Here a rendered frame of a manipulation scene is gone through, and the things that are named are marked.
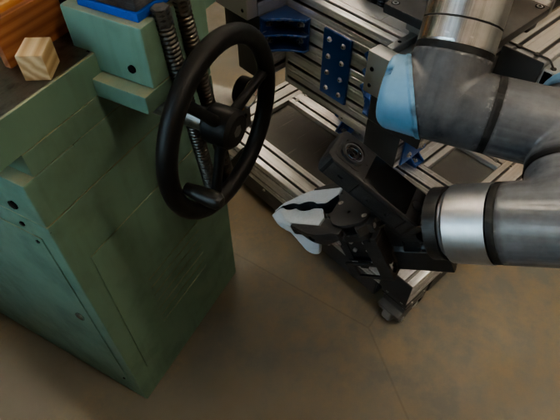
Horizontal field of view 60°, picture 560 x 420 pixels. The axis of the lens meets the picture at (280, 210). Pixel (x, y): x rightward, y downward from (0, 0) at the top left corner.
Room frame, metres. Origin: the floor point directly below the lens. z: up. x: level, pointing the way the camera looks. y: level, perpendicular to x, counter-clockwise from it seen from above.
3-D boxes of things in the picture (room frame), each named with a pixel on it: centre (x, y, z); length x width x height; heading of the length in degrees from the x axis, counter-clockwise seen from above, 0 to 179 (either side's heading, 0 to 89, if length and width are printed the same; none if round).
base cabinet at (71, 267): (0.77, 0.49, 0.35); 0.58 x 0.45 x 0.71; 62
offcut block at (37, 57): (0.56, 0.31, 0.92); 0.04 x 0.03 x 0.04; 2
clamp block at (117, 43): (0.65, 0.20, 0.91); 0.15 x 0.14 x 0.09; 152
